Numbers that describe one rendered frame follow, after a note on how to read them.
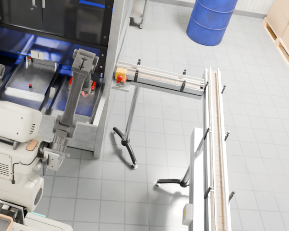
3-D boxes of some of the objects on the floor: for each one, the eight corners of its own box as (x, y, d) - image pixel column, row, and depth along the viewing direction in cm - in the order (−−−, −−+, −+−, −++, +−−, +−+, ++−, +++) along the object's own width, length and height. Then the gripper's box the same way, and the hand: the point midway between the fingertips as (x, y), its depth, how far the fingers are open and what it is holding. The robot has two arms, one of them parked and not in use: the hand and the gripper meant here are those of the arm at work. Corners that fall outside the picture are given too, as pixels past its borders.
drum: (217, 27, 520) (237, -25, 463) (225, 48, 483) (248, -6, 426) (183, 23, 511) (199, -31, 454) (188, 44, 474) (206, -12, 417)
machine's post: (94, 151, 319) (130, -109, 171) (101, 153, 319) (141, -106, 172) (93, 157, 315) (127, -106, 167) (99, 158, 315) (140, -103, 167)
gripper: (82, 70, 204) (81, 90, 215) (77, 81, 197) (76, 101, 208) (93, 73, 204) (91, 92, 215) (89, 84, 197) (87, 103, 208)
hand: (84, 95), depth 211 cm, fingers closed
